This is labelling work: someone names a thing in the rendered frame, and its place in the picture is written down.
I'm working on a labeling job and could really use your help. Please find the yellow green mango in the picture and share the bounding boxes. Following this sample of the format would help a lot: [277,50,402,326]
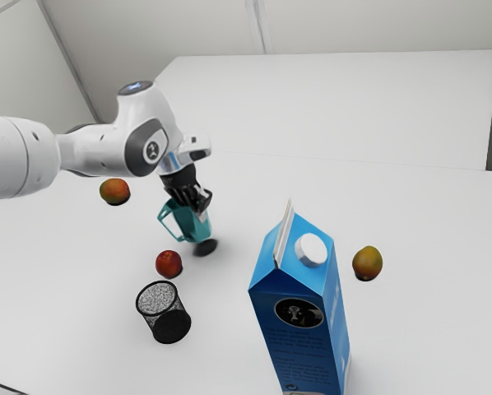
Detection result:
[351,245,384,282]

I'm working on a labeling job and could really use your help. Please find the blue milk carton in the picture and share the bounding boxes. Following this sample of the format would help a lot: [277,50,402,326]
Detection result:
[248,198,352,395]

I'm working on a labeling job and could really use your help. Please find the orange green mango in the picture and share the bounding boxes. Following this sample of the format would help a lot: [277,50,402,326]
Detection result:
[99,178,131,206]

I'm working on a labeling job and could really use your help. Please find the teal faceted mug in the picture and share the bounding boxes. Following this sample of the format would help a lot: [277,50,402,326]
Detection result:
[156,197,213,244]

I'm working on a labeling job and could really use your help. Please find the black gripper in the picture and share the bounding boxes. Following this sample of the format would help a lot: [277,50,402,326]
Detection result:
[158,162,214,214]

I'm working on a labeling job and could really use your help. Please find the black mesh pen holder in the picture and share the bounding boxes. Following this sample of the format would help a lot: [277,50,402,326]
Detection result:
[135,280,193,345]

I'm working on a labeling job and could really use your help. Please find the red peach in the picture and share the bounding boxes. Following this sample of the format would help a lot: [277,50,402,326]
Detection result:
[155,249,183,279]

